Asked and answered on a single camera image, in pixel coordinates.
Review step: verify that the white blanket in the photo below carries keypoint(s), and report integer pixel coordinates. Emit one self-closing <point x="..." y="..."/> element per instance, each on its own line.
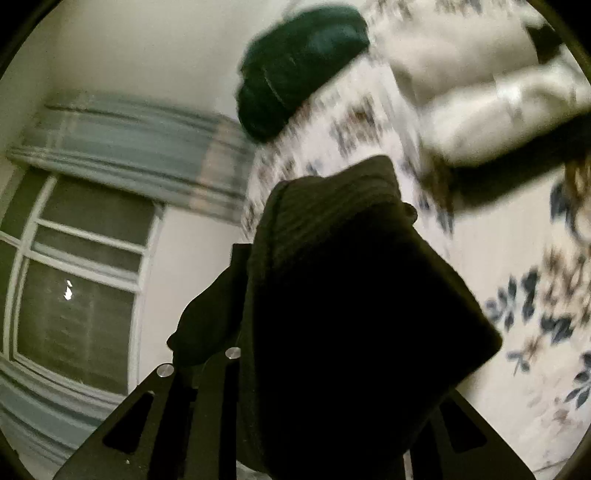
<point x="471" y="92"/>

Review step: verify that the white floral bedsheet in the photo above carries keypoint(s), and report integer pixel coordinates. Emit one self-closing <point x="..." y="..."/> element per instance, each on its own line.
<point x="508" y="240"/>

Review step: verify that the dark green cushion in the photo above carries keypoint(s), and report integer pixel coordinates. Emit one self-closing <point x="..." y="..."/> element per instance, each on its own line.
<point x="300" y="69"/>

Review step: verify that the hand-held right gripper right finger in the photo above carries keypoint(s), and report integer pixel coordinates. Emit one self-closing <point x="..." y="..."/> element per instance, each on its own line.
<point x="501" y="461"/>

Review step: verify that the black ribbed garment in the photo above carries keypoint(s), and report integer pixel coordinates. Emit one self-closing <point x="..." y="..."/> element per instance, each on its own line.
<point x="346" y="277"/>

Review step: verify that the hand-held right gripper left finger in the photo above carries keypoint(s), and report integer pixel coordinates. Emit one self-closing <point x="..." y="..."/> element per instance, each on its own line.
<point x="217" y="406"/>

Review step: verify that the grey striped curtain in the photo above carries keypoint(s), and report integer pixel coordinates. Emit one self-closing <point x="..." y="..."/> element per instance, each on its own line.
<point x="147" y="147"/>
<point x="41" y="406"/>

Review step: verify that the white framed window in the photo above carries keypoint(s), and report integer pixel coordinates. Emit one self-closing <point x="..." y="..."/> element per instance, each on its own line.
<point x="78" y="300"/>

